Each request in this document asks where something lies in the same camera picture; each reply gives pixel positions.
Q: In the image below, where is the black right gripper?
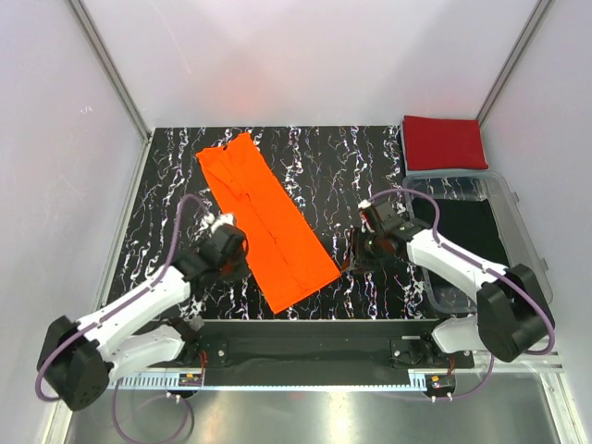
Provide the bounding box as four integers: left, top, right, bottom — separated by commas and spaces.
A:
340, 227, 387, 275

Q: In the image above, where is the orange t-shirt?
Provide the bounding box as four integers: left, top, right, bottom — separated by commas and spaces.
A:
196, 132, 340, 314

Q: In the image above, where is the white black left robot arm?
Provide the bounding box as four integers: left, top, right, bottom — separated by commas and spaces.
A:
35, 214, 248, 412

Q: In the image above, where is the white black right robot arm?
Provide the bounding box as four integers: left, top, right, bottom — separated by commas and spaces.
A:
343, 198, 555, 367

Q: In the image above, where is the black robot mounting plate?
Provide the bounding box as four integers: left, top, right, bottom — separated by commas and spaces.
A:
176, 335, 474, 370

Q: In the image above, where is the black folded t-shirt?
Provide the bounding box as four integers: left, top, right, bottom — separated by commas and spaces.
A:
410, 196, 512, 297

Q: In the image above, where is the red folded t-shirt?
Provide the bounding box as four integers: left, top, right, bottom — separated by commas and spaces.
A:
402, 116, 488, 171

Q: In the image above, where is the clear plastic bin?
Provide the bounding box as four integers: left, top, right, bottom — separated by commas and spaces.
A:
402, 170, 553, 317

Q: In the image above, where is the left aluminium frame post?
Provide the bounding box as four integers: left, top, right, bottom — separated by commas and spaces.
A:
65, 0, 152, 142

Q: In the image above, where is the aluminium frame post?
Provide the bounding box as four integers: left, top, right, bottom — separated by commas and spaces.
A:
65, 0, 152, 142
476, 0, 555, 128

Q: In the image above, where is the slotted cable duct rail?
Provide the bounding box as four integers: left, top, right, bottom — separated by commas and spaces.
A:
119, 370, 453, 392

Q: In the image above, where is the aluminium extrusion rail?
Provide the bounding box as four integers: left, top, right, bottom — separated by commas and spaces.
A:
472, 351, 563, 373

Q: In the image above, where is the right aluminium frame post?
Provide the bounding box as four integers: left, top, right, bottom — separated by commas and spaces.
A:
476, 0, 555, 128

